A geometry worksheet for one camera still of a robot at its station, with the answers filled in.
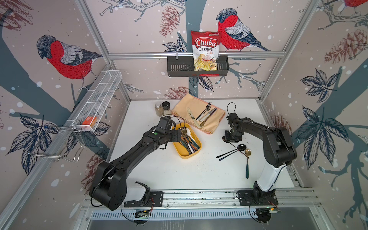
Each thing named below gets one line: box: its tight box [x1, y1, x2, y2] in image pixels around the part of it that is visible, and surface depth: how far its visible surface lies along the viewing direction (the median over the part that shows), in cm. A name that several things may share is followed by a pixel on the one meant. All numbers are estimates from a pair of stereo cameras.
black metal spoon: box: [216, 143, 247, 161], surface depth 92 cm
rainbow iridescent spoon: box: [184, 133, 201, 152], surface depth 94 cm
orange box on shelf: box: [82, 116, 97, 127], surface depth 68 cm
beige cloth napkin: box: [171, 92, 226, 135], surface depth 113 cm
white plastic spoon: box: [186, 127, 200, 149], surface depth 100 cm
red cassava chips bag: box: [190, 30, 221, 71], surface depth 85 cm
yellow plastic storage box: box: [172, 122, 202, 160], surface depth 94 cm
